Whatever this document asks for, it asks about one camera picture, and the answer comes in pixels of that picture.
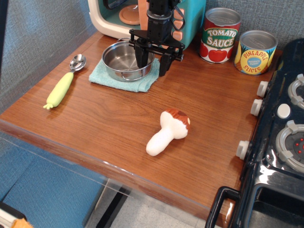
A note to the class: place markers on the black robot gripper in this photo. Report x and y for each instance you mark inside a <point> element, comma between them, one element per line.
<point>157,38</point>

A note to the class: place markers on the small stainless steel pot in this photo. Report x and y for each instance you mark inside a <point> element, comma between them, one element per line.
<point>121,64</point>

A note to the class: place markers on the orange microwave turntable plate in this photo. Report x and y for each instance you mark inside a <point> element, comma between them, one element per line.
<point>130,15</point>

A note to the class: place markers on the teal toy microwave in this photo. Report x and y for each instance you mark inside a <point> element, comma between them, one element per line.
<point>104,15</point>

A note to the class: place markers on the teal folded cloth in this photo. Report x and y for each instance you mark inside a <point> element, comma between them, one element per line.
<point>100,76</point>

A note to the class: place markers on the plush toy mushroom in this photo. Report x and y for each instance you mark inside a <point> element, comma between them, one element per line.
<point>175,124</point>

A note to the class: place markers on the tomato sauce can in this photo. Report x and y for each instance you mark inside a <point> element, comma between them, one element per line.
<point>220,29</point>

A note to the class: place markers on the pineapple slices can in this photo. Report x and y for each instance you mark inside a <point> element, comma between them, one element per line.
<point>255,52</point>

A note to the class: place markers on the black toy stove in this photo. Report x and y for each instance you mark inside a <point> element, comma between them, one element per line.
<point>272,179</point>

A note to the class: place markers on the orange fuzzy object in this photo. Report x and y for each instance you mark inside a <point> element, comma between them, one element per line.
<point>21,223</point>

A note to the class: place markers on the spoon with green handle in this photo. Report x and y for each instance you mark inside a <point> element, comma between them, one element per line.
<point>59,91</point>

